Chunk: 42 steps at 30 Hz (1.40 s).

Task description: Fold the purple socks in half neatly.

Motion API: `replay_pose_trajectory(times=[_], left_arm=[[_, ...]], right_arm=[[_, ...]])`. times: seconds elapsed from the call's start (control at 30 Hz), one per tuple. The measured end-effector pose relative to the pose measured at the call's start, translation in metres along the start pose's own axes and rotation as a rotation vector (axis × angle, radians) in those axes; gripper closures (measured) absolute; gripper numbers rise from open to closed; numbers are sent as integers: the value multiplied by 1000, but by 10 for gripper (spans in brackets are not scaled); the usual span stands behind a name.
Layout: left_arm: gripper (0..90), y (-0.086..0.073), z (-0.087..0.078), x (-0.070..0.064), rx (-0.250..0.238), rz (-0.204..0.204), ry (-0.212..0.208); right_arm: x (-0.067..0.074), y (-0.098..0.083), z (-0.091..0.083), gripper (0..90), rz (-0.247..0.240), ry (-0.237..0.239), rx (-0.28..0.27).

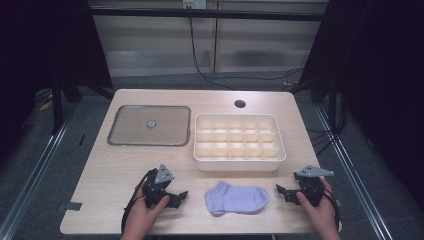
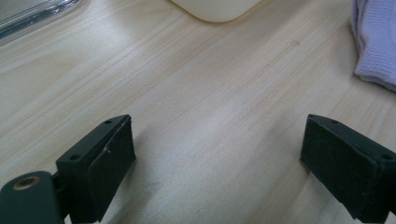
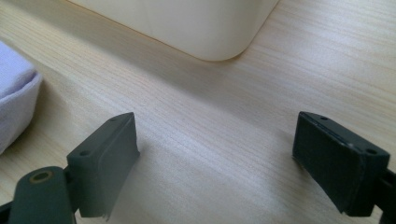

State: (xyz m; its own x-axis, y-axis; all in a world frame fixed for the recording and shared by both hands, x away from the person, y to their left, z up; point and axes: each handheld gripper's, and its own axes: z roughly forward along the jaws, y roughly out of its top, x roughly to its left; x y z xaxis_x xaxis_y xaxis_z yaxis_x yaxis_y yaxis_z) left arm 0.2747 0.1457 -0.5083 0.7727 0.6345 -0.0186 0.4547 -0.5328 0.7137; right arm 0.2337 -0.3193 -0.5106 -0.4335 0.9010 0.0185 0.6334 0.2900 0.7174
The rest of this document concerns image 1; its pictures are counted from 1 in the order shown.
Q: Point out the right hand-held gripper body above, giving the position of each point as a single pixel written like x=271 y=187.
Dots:
x=311 y=190

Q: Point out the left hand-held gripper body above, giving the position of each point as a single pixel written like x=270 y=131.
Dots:
x=154 y=193

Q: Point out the light purple sock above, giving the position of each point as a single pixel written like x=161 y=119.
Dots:
x=236 y=199

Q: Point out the white divided storage box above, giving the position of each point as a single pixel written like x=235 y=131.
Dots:
x=238 y=141

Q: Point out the person's right hand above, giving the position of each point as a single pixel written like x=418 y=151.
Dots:
x=320 y=213

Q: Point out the person's left hand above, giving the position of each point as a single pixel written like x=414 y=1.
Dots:
x=141 y=215

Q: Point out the grey tape piece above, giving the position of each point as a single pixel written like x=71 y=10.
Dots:
x=70 y=206
x=338 y=202

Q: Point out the clear lid with grey rim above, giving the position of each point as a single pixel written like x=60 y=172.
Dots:
x=150 y=125

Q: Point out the small black floor tape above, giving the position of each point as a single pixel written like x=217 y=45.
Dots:
x=81 y=139

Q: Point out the round black table grommet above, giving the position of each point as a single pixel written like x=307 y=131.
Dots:
x=240 y=103

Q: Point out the black curtain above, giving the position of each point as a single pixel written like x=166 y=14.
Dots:
x=376 y=83
x=46 y=46

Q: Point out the black metal stand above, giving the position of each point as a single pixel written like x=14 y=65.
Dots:
x=57 y=106

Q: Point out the yellow floor item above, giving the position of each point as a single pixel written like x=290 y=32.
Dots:
x=45 y=106

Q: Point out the black horizontal bar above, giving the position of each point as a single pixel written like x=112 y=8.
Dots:
x=206 y=14

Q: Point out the metal floor rail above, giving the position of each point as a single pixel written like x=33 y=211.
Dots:
x=30 y=173
x=353 y=173

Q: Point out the white wall socket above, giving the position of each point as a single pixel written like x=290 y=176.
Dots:
x=194 y=4

